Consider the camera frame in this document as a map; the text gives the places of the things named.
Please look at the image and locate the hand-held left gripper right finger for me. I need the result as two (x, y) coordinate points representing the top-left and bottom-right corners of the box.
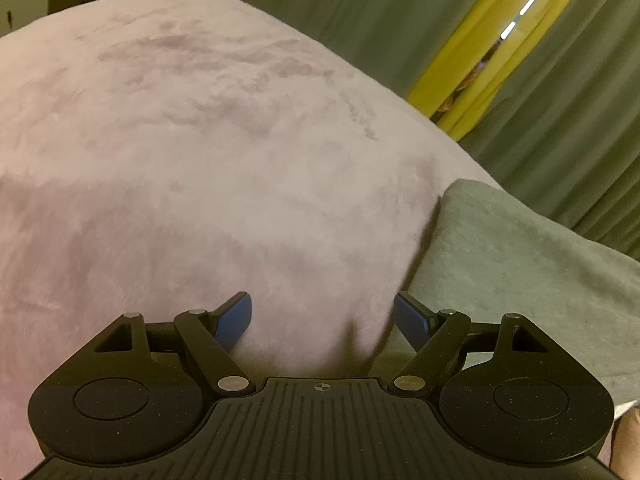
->
(391, 291), (553, 397)

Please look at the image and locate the yellow curtain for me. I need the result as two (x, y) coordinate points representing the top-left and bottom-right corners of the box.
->
(407, 0), (601, 142)

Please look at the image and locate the pink fleece blanket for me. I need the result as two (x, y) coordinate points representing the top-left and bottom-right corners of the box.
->
(0, 0), (640, 480)

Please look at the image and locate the floral patterned cloth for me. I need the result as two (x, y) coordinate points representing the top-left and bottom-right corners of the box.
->
(437, 39), (502, 113)

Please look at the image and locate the person's leg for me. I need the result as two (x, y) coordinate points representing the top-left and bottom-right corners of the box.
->
(611, 404), (640, 480)

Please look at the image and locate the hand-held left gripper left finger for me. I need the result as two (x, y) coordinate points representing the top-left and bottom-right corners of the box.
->
(85, 291), (256, 397)

